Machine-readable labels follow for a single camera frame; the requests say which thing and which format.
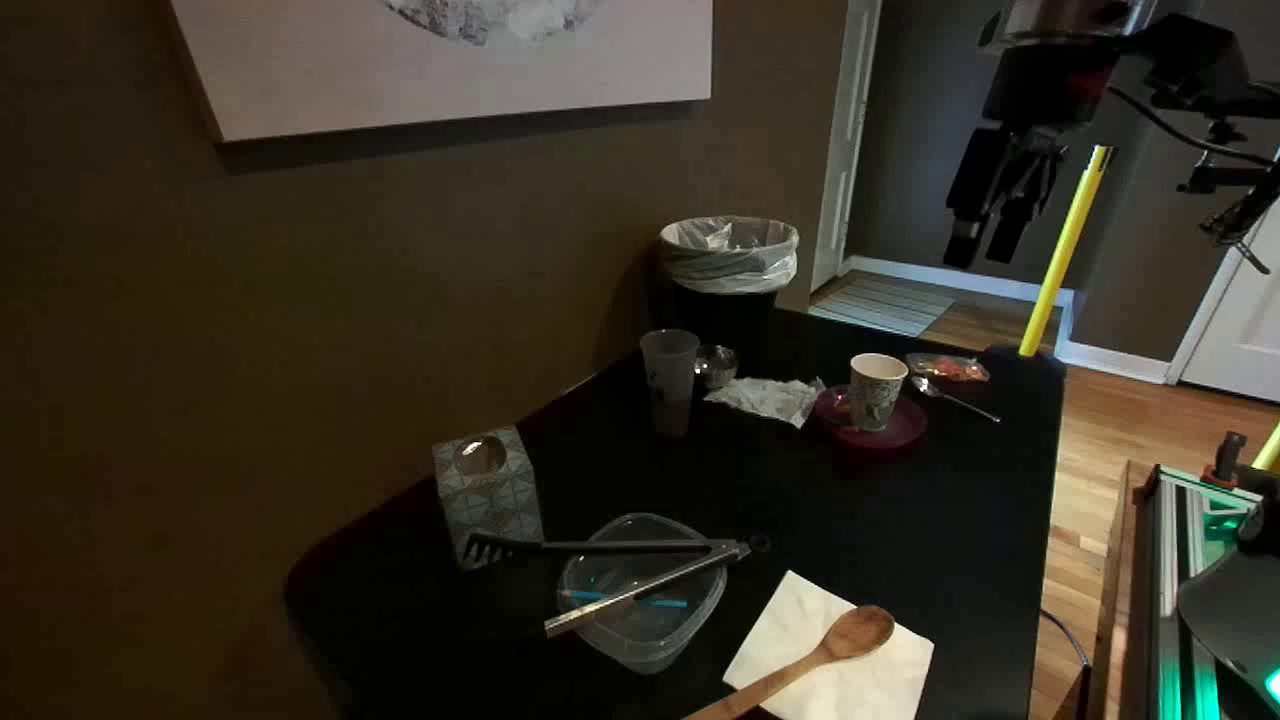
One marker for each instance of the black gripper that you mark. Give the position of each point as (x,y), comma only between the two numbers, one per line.
(1047,84)

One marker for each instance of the wooden spoon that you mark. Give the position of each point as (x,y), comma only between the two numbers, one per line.
(854,634)

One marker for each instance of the clear plastic lunchbox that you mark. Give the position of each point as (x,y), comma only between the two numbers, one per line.
(643,634)

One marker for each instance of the yellow pole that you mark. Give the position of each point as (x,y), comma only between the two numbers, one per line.
(1065,255)

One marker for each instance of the striped doorway mat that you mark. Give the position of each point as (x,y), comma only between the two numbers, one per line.
(881,306)

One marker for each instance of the orange snack packet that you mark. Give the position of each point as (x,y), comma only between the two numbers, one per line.
(951,367)

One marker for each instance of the patterned paper cup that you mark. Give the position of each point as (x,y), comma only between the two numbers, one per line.
(878,384)

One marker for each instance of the bin with white liner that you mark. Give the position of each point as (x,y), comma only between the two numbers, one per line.
(729,249)

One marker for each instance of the white door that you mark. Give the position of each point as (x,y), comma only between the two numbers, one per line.
(1240,322)

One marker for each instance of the maroon plate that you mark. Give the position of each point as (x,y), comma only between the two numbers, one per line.
(875,436)

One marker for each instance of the crumpled white paper napkin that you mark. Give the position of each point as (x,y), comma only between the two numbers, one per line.
(767,398)

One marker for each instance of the black trash bin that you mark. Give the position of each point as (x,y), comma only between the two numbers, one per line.
(705,308)

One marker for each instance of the small metal bowl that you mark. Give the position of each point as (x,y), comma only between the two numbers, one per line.
(723,367)

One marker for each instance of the translucent plastic cup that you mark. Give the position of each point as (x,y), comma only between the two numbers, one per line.
(668,382)

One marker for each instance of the wooden base platform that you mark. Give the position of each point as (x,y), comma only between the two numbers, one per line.
(1114,601)

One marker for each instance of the flat white paper napkin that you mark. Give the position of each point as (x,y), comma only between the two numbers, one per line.
(863,682)

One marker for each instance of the black kitchen tongs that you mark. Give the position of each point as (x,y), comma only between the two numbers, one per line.
(601,547)

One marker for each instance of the white door frame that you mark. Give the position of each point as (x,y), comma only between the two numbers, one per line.
(840,132)

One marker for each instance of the black camera on mount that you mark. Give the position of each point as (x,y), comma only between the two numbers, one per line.
(1200,64)

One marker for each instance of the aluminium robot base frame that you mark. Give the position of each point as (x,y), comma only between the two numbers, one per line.
(1183,533)

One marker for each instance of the white canvas wall painting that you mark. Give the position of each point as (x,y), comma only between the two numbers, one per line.
(440,64)

